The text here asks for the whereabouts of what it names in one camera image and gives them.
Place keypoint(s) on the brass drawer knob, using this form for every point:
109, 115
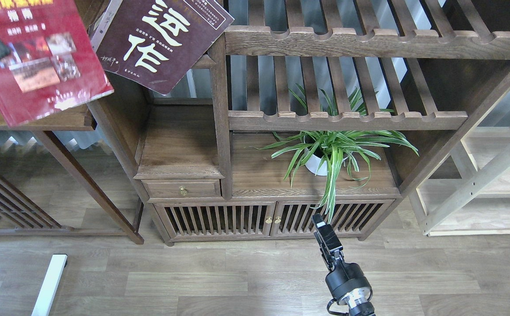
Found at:
183, 191

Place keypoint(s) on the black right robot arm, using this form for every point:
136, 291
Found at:
344, 310

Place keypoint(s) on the green spider plant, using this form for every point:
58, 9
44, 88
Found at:
333, 150

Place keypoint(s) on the white stand leg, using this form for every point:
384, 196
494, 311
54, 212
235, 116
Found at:
50, 285

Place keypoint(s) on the dark wooden side table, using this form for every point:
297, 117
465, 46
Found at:
26, 217

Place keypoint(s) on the white plant pot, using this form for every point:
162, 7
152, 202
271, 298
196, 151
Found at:
315, 165

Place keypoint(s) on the red paperback book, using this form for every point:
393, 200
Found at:
52, 65

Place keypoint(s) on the dark brown book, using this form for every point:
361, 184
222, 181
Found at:
155, 42

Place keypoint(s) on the dark wooden bookshelf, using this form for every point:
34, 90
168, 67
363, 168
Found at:
430, 69

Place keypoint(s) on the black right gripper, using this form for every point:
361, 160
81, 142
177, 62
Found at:
346, 281

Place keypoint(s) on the light wooden shelf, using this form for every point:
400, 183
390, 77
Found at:
477, 203

